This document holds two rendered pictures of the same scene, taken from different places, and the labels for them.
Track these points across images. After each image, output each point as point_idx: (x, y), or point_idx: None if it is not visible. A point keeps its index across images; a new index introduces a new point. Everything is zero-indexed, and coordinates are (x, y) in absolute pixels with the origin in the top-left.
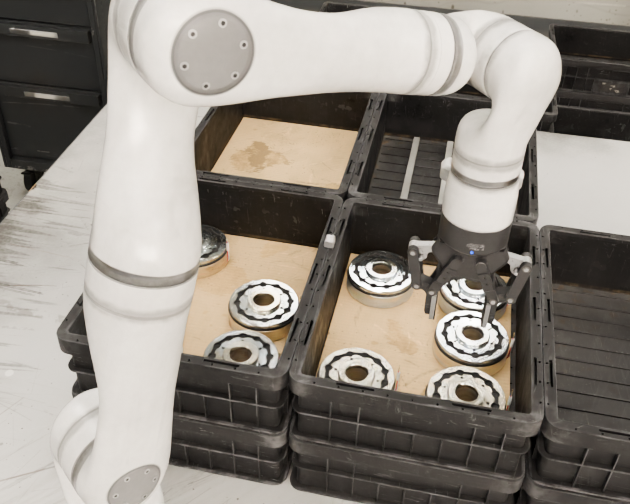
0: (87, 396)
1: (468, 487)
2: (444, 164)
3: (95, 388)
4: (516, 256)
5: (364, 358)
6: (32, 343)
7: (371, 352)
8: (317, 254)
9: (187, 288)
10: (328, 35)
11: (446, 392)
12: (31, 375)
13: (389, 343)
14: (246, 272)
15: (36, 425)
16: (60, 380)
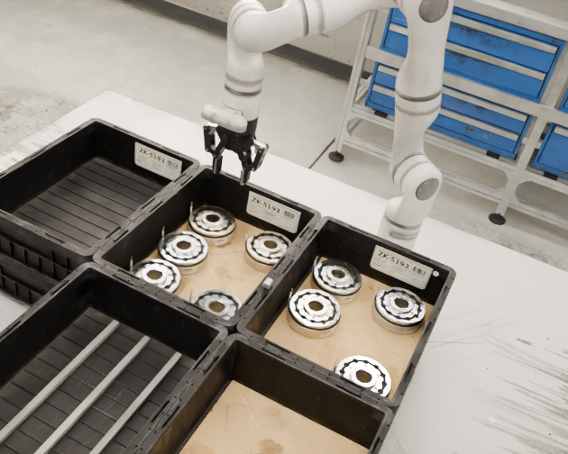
0: (429, 167)
1: None
2: (245, 121)
3: (426, 171)
4: (214, 124)
5: (261, 252)
6: (482, 443)
7: (254, 255)
8: (279, 279)
9: None
10: None
11: (223, 223)
12: (474, 413)
13: (232, 276)
14: (318, 362)
15: (459, 371)
16: (451, 402)
